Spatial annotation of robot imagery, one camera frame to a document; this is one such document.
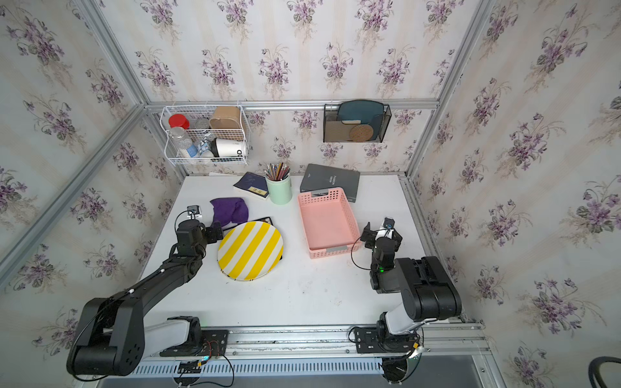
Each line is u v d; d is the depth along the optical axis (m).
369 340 0.73
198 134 0.93
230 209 1.05
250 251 0.91
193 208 0.76
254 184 1.14
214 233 0.80
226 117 0.89
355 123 0.93
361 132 0.97
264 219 1.01
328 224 1.03
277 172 1.04
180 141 0.86
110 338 0.40
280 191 1.04
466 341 0.75
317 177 1.15
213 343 0.72
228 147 0.94
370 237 0.82
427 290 0.45
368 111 0.93
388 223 0.77
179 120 0.92
